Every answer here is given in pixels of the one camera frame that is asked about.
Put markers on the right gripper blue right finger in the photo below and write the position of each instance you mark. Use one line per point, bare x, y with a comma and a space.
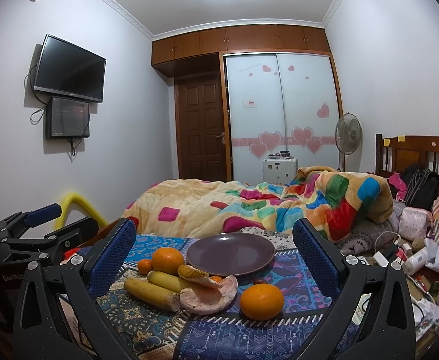
387, 329

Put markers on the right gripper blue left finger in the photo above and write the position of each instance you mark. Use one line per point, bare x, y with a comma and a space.
57, 315

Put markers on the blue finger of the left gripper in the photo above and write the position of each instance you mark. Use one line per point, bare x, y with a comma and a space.
42, 215

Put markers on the small tangerine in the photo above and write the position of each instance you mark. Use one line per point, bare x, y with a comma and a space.
216, 278
144, 266

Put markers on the large orange with sticker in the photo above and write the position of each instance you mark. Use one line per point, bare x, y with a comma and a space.
167, 260

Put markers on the yellow sugarcane piece front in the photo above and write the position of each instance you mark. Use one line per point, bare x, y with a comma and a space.
154, 295

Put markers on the yellow sugarcane piece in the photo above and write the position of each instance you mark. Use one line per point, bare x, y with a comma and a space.
154, 295
168, 281

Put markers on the yellow sugarcane piece back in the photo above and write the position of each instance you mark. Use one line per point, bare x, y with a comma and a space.
168, 281

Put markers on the dark red jujube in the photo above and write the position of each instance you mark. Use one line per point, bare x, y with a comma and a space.
259, 281

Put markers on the white bottle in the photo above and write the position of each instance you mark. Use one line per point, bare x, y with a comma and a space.
415, 262

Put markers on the pink white pouch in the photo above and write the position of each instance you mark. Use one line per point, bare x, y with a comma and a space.
414, 223

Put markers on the blue patterned bed cloth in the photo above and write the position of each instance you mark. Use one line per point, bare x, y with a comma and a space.
152, 333

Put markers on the colourful patchwork blanket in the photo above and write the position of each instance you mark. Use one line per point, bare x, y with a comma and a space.
332, 201

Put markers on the black striped bag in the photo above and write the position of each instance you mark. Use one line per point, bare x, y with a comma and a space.
422, 187

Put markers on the purple round plate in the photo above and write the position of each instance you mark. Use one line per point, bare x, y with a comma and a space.
231, 254

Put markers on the wooden headboard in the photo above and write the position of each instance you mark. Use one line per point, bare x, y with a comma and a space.
397, 153

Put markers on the white appliance box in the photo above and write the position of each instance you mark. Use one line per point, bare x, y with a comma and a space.
279, 171

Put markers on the brown wooden door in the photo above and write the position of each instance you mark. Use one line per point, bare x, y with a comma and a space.
200, 128

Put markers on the standing electric fan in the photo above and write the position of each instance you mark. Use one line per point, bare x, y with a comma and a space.
348, 136

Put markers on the white sliding wardrobe with hearts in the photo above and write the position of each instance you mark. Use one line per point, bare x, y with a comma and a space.
281, 105

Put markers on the wooden upper cabinets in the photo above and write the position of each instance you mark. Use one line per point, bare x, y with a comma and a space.
241, 37

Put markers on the small wall monitor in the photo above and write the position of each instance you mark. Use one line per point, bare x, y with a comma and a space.
66, 119

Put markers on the large wall television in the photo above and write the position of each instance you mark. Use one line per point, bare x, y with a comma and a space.
66, 69

